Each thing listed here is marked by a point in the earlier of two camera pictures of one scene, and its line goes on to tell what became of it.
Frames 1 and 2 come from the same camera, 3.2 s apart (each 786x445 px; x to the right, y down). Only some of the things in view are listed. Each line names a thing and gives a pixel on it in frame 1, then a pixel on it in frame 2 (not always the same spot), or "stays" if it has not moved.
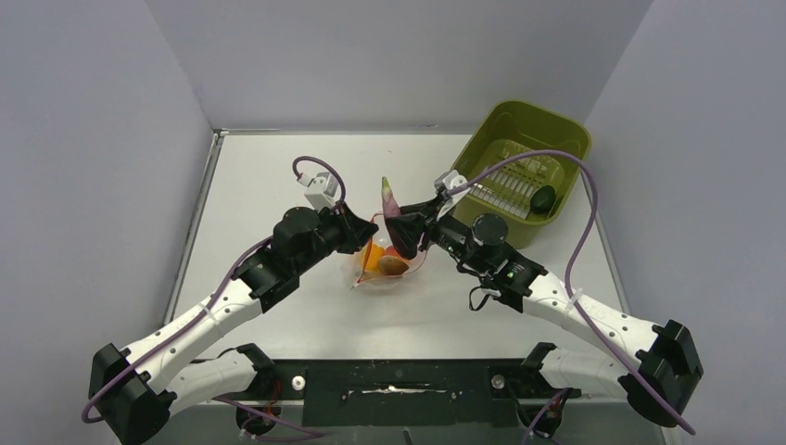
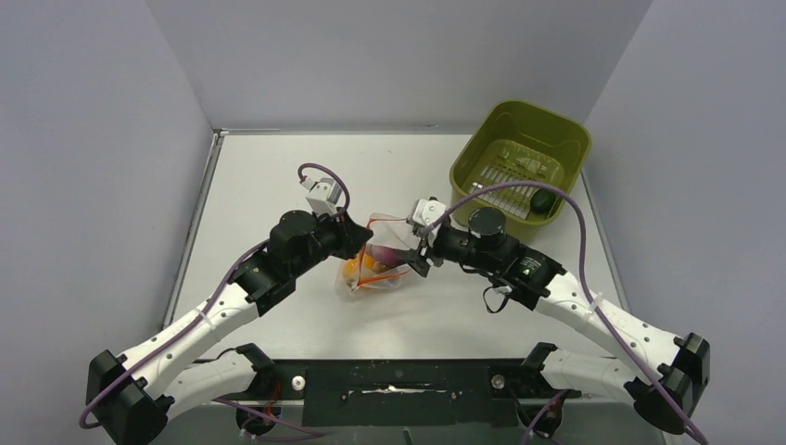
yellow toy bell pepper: x=373 y=262 → x=350 y=267
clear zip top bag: x=377 y=265 stays
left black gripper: x=356 y=231 stays
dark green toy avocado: x=543 y=200 stays
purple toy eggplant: x=389 y=209 → x=385 y=254
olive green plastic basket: x=505 y=130 stays
